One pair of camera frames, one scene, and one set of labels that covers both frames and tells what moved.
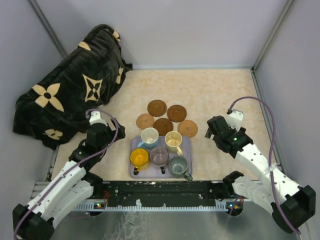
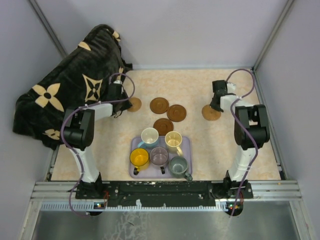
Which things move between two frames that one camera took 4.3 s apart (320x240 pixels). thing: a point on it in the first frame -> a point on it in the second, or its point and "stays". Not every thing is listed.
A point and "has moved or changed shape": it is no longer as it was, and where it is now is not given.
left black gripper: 112,132 -> 127,105
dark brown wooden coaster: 163,126 stays
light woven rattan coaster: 144,121 -> 136,104
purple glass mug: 159,156 stays
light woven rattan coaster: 187,128 -> 210,114
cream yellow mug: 173,141 stays
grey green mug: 178,166 stays
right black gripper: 209,133 -> 211,105
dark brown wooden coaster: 156,108 has moved or changed shape
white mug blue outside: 149,137 stays
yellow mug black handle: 139,157 stays
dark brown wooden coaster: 176,113 stays
